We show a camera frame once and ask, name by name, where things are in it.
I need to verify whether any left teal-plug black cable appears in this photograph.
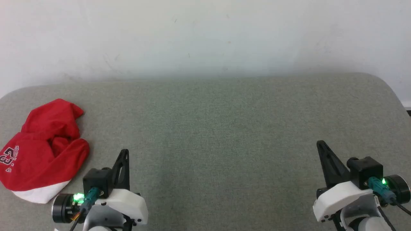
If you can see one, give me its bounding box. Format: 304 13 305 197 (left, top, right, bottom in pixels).
69 188 101 231

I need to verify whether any red garment with white trim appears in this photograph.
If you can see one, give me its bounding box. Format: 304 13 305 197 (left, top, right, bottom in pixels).
0 98 90 204

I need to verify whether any right teal-plug black cable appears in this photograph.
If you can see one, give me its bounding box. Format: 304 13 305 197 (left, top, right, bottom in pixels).
367 176 411 216

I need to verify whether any grey-green upholstered sofa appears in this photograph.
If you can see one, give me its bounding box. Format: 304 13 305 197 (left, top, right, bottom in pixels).
0 72 411 231

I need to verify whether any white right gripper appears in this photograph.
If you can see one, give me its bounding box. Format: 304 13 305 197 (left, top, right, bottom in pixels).
313 140 374 222

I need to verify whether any teal-plug black cable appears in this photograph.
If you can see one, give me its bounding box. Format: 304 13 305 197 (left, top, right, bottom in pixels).
69 188 101 231
367 176 411 216

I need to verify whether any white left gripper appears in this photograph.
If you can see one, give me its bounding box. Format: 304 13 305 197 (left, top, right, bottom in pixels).
96 149 149 225

